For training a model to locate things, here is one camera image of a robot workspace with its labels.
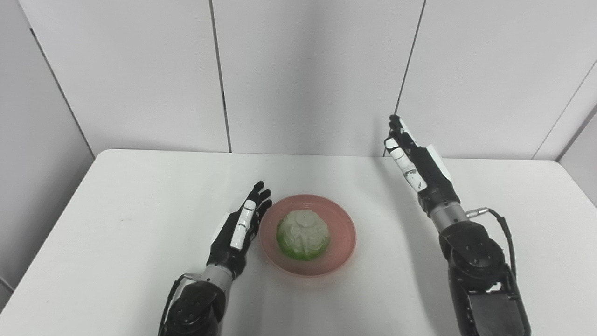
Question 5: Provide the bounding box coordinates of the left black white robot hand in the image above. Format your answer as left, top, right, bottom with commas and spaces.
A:
206, 181, 273, 280

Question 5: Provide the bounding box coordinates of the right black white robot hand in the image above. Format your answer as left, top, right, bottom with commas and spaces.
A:
384, 114, 461, 217

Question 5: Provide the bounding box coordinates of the green white cabbage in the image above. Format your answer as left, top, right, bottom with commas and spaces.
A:
276, 210, 331, 261

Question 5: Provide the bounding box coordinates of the pink round plate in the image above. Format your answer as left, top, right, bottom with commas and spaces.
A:
259, 195, 357, 278

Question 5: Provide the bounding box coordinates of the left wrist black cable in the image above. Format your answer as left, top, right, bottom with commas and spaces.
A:
158, 273, 201, 336

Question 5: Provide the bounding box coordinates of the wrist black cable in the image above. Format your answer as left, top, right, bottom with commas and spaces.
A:
466, 207, 518, 280
158, 273, 201, 336

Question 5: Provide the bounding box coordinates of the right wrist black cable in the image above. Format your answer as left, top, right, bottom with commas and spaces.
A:
466, 207, 518, 280

